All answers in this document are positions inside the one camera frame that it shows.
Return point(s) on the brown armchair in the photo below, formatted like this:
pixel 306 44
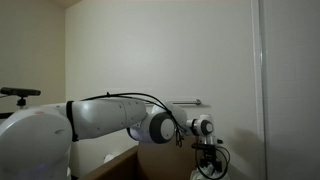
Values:
pixel 149 162

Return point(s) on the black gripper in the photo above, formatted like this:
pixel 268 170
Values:
pixel 209 160

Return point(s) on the metal wall grab bar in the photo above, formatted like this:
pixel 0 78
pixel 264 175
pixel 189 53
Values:
pixel 191 102

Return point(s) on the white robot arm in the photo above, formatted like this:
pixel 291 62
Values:
pixel 35 142

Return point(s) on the white toilet paper roll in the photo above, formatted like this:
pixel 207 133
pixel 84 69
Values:
pixel 110 157

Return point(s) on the black camera on stand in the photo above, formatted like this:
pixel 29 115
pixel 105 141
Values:
pixel 21 93

